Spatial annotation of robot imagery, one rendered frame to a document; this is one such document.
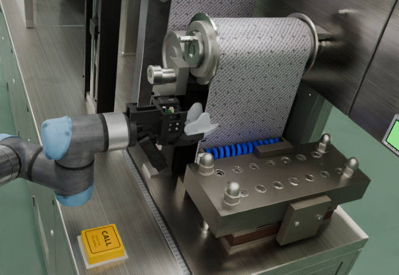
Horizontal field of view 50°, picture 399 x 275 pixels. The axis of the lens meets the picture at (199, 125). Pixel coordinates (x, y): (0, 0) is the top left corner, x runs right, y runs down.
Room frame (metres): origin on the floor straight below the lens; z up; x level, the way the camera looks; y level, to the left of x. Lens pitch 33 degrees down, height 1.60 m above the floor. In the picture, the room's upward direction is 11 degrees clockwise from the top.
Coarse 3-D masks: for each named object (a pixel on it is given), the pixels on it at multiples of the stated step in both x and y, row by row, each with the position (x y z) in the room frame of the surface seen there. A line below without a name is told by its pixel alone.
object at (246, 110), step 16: (240, 80) 0.82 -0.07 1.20; (256, 80) 0.84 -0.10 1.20; (272, 80) 0.86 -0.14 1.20; (288, 80) 0.89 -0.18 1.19; (208, 96) 0.78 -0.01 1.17; (224, 96) 0.80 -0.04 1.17; (240, 96) 0.82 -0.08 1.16; (256, 96) 0.85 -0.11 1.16; (272, 96) 0.87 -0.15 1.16; (288, 96) 0.89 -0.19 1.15; (208, 112) 0.78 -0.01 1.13; (224, 112) 0.81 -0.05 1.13; (240, 112) 0.83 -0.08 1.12; (256, 112) 0.85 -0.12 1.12; (272, 112) 0.88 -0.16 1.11; (288, 112) 0.90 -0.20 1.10; (224, 128) 0.81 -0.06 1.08; (240, 128) 0.84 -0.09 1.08; (256, 128) 0.86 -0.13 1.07; (272, 128) 0.89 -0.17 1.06; (208, 144) 0.79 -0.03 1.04; (224, 144) 0.82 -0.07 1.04
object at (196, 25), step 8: (192, 24) 0.85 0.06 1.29; (200, 24) 0.83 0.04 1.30; (200, 32) 0.82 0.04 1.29; (208, 32) 0.80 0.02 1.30; (208, 40) 0.79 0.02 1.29; (208, 48) 0.78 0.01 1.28; (208, 56) 0.78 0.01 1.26; (208, 64) 0.78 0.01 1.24; (192, 72) 0.82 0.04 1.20; (200, 72) 0.80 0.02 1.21
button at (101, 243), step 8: (112, 224) 0.62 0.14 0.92; (88, 232) 0.58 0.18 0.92; (96, 232) 0.58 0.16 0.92; (104, 232) 0.59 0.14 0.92; (112, 232) 0.59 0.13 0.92; (88, 240) 0.56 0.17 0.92; (96, 240) 0.57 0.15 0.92; (104, 240) 0.57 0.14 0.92; (112, 240) 0.57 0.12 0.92; (120, 240) 0.58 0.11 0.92; (88, 248) 0.54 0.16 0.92; (96, 248) 0.55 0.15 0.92; (104, 248) 0.55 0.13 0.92; (112, 248) 0.55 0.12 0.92; (120, 248) 0.56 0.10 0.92; (88, 256) 0.53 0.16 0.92; (96, 256) 0.53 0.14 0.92; (104, 256) 0.54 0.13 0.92; (112, 256) 0.55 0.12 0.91; (120, 256) 0.56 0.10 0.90
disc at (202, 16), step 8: (200, 16) 0.85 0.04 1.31; (208, 16) 0.83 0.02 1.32; (208, 24) 0.82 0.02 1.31; (216, 32) 0.79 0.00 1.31; (216, 40) 0.78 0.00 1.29; (216, 48) 0.78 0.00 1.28; (216, 56) 0.77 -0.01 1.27; (216, 64) 0.77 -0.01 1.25; (208, 72) 0.79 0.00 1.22; (200, 80) 0.81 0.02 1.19; (208, 80) 0.78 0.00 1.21
